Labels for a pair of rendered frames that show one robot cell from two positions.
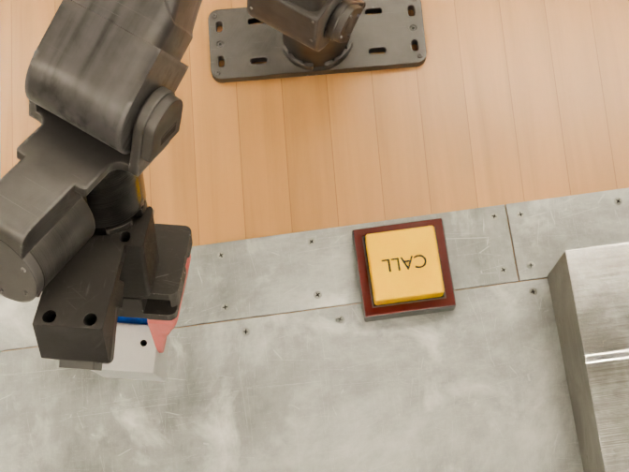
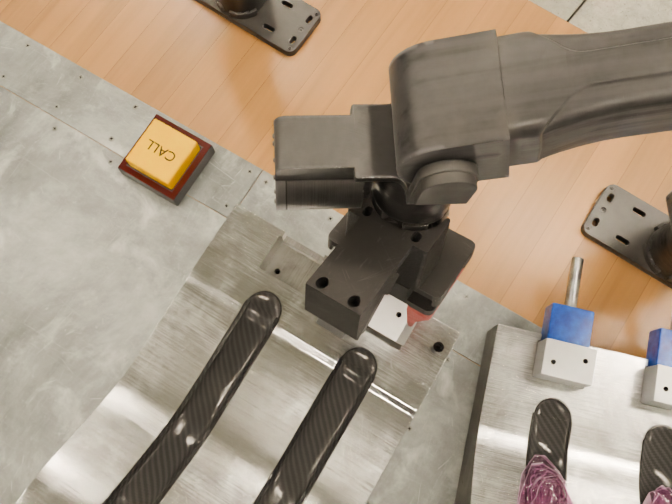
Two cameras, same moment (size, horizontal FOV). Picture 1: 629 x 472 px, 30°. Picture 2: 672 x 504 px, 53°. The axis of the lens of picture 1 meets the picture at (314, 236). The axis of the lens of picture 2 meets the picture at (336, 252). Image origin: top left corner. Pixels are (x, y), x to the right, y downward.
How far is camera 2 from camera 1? 0.50 m
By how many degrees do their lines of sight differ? 9
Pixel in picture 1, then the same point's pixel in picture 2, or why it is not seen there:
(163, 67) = not seen: outside the picture
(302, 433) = (32, 207)
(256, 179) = (139, 51)
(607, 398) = (179, 309)
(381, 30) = (281, 18)
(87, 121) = not seen: outside the picture
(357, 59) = (252, 24)
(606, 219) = (313, 223)
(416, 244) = (177, 145)
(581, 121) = not seen: hidden behind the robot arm
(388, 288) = (138, 158)
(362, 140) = (216, 73)
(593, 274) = (239, 230)
